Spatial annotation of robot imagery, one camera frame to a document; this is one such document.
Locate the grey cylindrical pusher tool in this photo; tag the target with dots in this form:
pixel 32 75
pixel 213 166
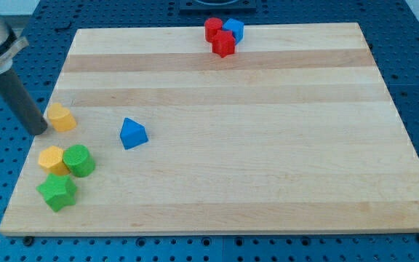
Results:
pixel 21 103

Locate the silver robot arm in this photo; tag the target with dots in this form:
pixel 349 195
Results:
pixel 10 45

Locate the blue triangle block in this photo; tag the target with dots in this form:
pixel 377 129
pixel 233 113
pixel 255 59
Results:
pixel 132 134

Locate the yellow heart block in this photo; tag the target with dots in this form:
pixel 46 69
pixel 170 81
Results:
pixel 61 118

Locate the yellow hexagon block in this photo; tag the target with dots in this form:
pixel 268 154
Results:
pixel 51 161

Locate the green cylinder block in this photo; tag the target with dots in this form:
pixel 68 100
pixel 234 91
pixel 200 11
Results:
pixel 79 160

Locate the green star block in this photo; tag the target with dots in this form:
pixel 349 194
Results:
pixel 58 191

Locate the wooden board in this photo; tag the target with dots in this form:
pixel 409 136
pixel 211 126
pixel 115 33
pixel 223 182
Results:
pixel 295 133

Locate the red cylinder block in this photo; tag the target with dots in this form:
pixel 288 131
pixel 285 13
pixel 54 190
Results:
pixel 211 26

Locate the red star block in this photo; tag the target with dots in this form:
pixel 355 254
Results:
pixel 223 43

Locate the blue cube block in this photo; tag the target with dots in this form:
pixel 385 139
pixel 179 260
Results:
pixel 236 27

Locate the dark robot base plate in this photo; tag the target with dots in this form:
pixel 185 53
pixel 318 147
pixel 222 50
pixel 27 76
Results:
pixel 216 5

